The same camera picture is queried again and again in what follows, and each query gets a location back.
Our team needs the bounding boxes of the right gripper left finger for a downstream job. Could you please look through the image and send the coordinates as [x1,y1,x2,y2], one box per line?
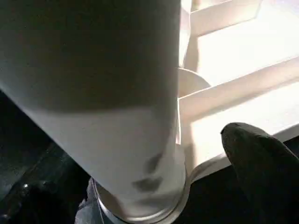
[0,140,92,224]

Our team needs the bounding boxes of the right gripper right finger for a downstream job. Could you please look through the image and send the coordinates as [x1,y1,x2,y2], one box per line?
[220,122,299,224]

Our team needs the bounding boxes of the white plastic table leg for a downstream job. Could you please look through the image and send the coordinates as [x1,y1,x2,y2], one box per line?
[0,0,188,223]

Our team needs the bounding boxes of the white plastic table top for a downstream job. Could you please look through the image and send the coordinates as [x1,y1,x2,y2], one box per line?
[75,0,299,224]

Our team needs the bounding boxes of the black work mat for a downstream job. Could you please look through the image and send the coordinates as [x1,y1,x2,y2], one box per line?
[0,91,299,224]

